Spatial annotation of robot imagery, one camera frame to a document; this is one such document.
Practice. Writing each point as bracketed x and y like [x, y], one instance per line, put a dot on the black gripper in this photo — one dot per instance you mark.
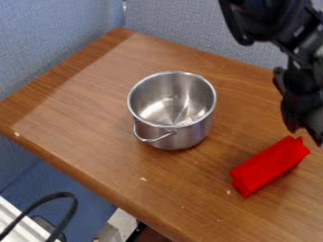
[301, 102]

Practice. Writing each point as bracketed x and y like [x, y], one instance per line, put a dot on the red block object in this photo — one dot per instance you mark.
[265, 166]

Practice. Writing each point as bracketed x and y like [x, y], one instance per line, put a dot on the metal pot with handle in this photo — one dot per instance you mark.
[170, 104]

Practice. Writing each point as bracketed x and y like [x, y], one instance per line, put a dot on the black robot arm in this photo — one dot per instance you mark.
[289, 24]

